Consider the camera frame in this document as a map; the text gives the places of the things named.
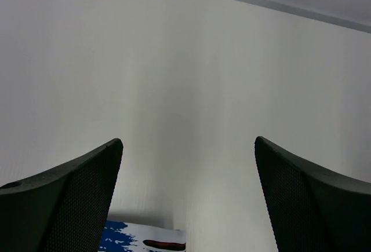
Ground blue white patterned folded trousers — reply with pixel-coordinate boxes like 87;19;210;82
98;220;186;252

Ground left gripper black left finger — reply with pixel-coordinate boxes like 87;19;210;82
1;138;123;251

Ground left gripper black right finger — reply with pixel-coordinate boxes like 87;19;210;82
254;136;370;251

